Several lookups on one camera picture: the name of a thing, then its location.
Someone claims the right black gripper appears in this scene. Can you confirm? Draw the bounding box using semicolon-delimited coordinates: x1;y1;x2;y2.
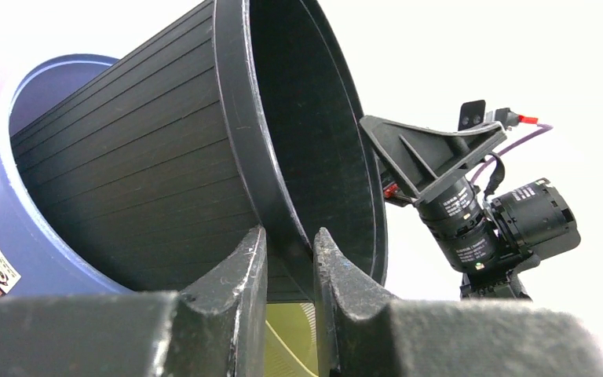
360;115;506;273

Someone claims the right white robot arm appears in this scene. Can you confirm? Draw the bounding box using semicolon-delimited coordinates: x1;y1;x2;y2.
360;115;581;299

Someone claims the olive green mesh basket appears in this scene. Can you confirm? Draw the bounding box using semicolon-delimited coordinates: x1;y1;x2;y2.
264;303;318;377

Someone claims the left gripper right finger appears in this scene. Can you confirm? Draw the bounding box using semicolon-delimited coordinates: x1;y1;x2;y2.
313;229;603;376

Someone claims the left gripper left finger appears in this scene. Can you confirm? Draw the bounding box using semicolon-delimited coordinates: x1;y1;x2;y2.
0;226;267;376

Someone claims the blue plastic bin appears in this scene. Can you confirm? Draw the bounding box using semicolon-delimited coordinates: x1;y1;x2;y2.
0;53;128;296

